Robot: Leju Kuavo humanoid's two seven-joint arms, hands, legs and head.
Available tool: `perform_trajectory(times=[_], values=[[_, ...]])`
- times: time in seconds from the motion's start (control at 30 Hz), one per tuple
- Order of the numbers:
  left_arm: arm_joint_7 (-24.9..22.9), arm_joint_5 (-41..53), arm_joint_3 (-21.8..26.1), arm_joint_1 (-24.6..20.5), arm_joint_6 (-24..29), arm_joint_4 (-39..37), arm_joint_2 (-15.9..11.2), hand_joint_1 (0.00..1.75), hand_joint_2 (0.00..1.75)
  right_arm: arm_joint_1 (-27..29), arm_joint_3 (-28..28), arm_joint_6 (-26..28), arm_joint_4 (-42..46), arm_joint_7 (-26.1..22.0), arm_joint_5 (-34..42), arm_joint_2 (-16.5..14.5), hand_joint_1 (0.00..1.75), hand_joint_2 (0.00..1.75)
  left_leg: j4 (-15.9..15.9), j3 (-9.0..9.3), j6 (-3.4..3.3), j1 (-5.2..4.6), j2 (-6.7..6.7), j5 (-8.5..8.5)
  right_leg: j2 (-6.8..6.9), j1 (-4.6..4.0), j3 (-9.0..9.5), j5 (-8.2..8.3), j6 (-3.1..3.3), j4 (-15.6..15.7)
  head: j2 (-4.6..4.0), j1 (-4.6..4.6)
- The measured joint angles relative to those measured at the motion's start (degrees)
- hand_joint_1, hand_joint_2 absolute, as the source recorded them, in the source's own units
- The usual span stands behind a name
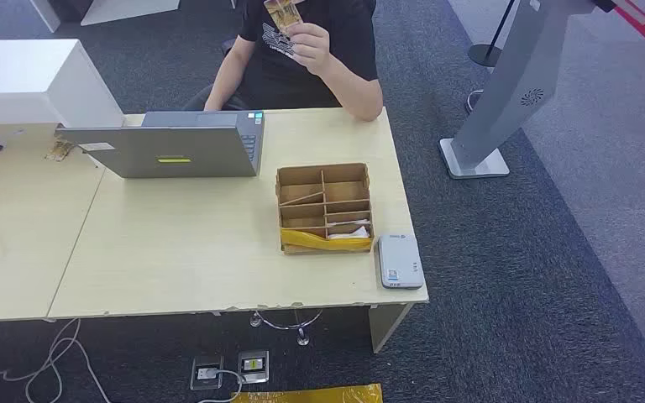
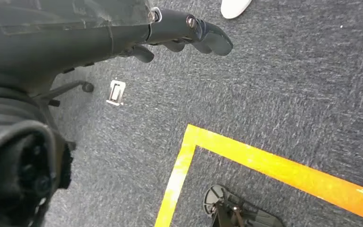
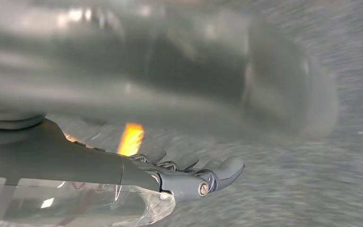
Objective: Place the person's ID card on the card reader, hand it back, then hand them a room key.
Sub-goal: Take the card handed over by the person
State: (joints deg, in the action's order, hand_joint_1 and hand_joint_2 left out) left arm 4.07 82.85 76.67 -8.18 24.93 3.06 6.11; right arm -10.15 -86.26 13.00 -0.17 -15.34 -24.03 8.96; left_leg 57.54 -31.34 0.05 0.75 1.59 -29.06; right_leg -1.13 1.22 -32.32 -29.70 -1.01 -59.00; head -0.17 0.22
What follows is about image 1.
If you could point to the person's left hand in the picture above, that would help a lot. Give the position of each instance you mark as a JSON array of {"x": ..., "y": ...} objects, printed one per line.
[{"x": 311, "y": 47}]

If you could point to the ID card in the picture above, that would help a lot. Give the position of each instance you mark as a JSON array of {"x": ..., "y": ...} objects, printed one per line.
[{"x": 284, "y": 14}]

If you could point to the person's left forearm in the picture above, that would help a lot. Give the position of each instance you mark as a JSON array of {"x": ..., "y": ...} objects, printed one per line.
[{"x": 356, "y": 94}]

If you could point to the person's right forearm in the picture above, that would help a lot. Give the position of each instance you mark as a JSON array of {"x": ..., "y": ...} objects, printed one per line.
[{"x": 225, "y": 78}]

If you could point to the person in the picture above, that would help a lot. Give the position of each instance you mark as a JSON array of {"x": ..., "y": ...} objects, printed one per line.
[{"x": 278, "y": 78}]

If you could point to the grey card reader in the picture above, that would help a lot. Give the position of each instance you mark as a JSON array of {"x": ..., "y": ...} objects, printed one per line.
[{"x": 400, "y": 258}]

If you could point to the black office chair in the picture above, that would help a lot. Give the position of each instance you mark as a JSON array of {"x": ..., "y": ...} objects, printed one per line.
[{"x": 200, "y": 100}]

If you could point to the wooden divided organizer box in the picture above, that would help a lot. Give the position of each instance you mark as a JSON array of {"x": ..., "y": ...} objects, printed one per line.
[{"x": 300, "y": 192}]

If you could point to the grey laptop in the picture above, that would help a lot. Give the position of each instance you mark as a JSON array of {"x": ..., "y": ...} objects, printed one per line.
[{"x": 178, "y": 150}]

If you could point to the white platform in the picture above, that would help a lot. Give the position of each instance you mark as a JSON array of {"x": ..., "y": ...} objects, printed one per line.
[{"x": 128, "y": 10}]

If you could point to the silver kiosk stand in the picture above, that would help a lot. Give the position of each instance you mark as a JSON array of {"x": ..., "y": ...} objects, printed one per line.
[{"x": 514, "y": 78}]

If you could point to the gold patterned sticker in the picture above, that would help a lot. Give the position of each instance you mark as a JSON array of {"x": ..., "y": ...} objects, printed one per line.
[{"x": 59, "y": 150}]

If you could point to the chrome chair base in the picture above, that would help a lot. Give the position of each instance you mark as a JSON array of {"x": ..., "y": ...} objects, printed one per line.
[{"x": 302, "y": 336}]

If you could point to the beige desk side panel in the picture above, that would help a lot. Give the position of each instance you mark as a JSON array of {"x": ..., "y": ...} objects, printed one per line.
[{"x": 383, "y": 328}]

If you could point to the white box cabinet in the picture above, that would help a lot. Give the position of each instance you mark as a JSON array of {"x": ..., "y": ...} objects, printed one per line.
[{"x": 22, "y": 78}]

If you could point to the metal floor socket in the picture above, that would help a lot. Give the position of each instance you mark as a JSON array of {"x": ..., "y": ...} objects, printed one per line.
[{"x": 253, "y": 367}]

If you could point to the floor socket with plug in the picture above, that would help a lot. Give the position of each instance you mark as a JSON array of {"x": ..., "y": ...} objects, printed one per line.
[{"x": 207, "y": 374}]

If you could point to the yellow floor tape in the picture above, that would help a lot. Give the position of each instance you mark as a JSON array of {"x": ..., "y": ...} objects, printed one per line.
[{"x": 311, "y": 395}]

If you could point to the black stanchion post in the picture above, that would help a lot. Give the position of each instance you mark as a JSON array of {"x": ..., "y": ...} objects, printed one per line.
[{"x": 484, "y": 54}]

